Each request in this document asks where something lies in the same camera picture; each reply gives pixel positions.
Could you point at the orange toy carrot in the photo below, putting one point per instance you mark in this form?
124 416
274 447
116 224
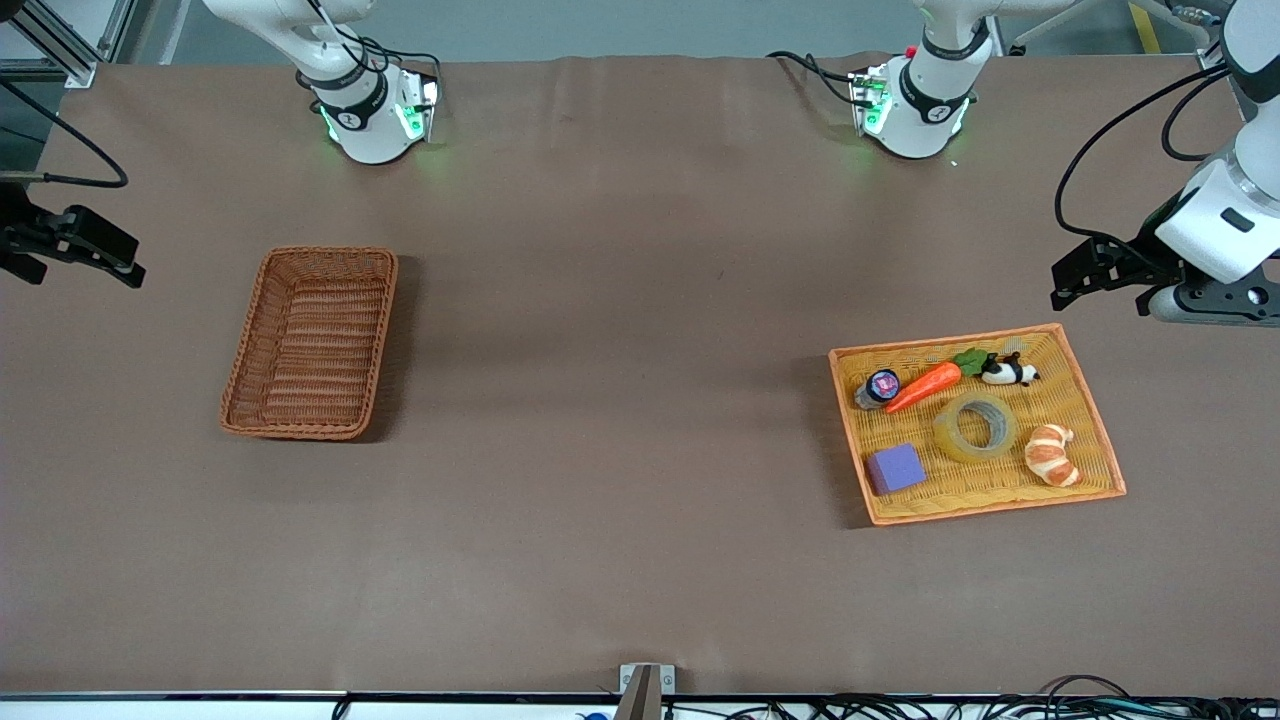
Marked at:
925 385

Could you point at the toy croissant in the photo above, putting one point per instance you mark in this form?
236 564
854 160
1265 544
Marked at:
1050 458

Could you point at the brown table cover sheet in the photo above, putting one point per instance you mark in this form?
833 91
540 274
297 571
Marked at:
600 520

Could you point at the metal base connector plate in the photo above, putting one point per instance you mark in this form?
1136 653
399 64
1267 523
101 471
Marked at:
425 110
868 100

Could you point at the purple foam block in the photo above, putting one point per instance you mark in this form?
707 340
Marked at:
895 468

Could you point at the clear yellowish tape roll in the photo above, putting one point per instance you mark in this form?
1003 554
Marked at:
945 436

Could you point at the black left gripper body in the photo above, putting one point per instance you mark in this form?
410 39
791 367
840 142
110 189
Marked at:
1143 259

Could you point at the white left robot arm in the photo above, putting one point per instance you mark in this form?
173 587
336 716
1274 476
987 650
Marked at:
925 110

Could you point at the brown wicker basket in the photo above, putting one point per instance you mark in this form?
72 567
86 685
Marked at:
310 345

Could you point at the orange yellow wicker basket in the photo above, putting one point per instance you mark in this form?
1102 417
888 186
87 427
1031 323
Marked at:
985 480

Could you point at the aluminium frame profile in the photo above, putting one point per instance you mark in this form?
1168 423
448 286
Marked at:
1212 66
60 50

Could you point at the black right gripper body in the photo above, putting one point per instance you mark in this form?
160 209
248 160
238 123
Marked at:
20 237

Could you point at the small jar with printed lid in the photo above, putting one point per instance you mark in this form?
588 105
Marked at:
881 386

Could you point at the metal bracket with wooden post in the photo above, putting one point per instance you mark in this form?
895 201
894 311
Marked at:
645 685

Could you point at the black white panda figurine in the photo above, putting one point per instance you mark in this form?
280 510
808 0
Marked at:
1005 373

